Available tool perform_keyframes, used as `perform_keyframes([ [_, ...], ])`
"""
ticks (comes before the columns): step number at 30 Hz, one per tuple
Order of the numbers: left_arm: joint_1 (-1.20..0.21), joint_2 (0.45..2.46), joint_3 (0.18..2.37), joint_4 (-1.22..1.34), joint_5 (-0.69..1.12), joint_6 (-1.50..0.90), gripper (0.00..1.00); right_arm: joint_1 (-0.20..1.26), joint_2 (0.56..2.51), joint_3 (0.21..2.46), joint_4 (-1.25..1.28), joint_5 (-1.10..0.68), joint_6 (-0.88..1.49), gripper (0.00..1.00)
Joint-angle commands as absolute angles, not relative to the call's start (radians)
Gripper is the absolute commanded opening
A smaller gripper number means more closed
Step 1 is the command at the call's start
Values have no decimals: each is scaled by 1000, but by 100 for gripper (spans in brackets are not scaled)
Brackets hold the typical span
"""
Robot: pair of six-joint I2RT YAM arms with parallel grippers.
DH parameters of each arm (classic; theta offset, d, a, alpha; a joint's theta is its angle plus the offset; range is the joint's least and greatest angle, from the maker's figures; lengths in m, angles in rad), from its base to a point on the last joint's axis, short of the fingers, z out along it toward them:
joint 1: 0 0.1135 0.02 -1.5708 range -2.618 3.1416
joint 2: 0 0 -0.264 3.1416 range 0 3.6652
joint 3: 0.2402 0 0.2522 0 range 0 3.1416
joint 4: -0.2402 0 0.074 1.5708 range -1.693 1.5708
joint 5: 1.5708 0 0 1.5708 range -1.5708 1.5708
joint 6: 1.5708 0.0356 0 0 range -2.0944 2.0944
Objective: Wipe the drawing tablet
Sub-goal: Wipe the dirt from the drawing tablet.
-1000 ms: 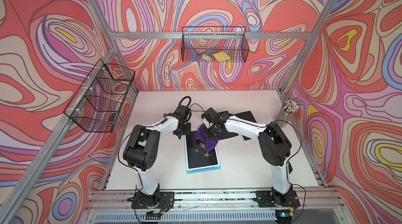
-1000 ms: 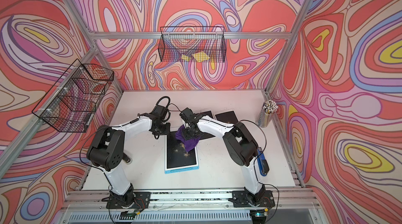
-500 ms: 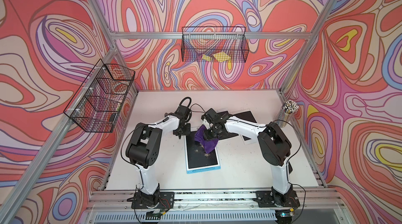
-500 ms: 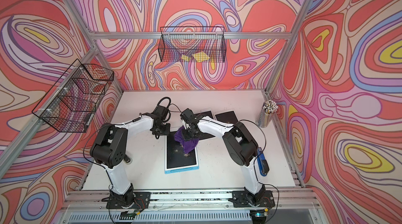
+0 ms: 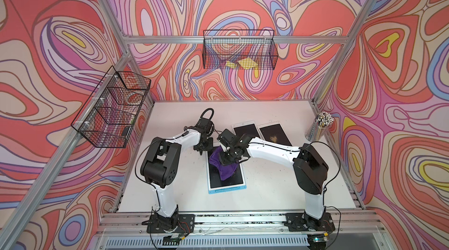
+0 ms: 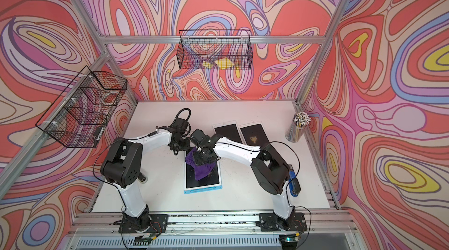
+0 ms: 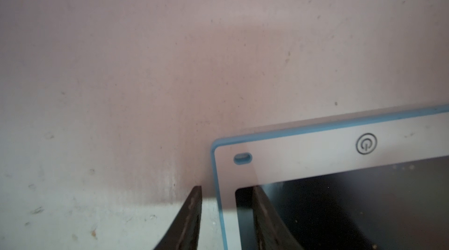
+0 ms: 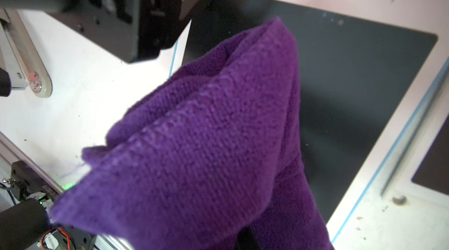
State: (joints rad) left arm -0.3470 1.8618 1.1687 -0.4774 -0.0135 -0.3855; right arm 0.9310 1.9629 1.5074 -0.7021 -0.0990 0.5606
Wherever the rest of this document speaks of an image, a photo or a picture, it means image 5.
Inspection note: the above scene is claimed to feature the white drawing tablet right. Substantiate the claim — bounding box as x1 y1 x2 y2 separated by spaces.
259 122 292 146

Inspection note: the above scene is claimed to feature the blue white drawing tablet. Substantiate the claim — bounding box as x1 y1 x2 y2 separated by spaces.
206 146 247 195

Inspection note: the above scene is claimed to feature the purple microfiber cloth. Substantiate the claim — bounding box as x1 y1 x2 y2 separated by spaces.
209 146 239 181

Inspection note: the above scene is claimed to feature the cup of coloured pencils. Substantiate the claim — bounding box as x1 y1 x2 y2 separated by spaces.
305 111 335 142

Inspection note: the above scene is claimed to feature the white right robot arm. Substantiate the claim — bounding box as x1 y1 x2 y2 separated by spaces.
217 130 329 220

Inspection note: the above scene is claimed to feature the yellow cloth in basket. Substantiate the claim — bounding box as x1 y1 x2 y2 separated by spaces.
224 57 258 70

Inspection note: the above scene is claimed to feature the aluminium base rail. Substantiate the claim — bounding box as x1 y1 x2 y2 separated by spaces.
88 207 396 250

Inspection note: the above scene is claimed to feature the white drawing tablet middle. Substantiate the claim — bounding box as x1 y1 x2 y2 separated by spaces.
232 121 261 138

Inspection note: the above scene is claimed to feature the black wire basket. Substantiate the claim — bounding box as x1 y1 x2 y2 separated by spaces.
202 28 279 70
71 67 151 148

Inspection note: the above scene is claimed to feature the black wire basket left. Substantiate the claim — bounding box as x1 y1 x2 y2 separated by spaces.
71 67 151 148

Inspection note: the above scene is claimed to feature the black wire basket back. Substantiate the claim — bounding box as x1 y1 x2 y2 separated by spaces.
202 28 279 70

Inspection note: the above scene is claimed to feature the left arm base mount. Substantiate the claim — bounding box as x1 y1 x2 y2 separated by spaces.
146 213 195 234

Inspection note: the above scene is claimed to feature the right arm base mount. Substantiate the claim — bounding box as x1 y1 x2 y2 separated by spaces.
284 212 336 234

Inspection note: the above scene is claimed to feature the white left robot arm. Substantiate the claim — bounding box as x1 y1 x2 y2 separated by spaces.
140 108 215 218

